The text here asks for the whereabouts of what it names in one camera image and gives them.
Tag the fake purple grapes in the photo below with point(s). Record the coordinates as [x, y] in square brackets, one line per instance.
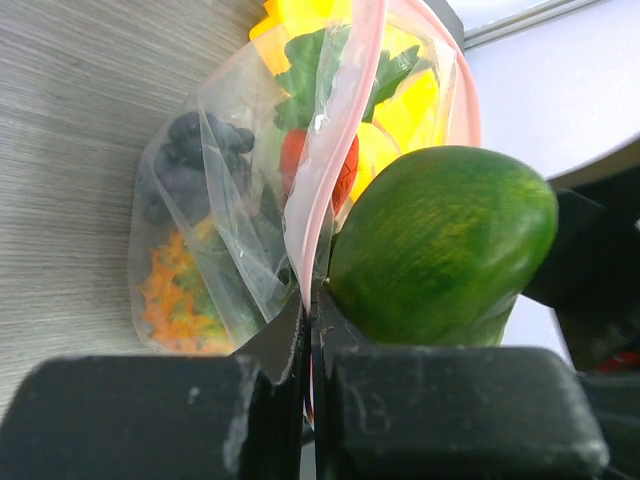
[180, 168]

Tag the fake mango orange green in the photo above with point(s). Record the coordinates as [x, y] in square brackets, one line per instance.
[439, 246]

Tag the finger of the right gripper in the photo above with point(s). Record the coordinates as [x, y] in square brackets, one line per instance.
[590, 279]

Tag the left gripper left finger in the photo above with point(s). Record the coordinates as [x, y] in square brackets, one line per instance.
[271, 446]

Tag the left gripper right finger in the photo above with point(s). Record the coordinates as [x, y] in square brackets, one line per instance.
[330, 331]

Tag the fake pineapple orange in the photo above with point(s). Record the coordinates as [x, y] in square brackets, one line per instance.
[178, 314]

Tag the yellow plastic tray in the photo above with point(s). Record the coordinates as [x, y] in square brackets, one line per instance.
[300, 16]

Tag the clear zip top bag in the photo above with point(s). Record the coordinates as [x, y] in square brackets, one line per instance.
[255, 248]

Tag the fake yellow fruit pieces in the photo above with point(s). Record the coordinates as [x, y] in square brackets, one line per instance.
[405, 111]

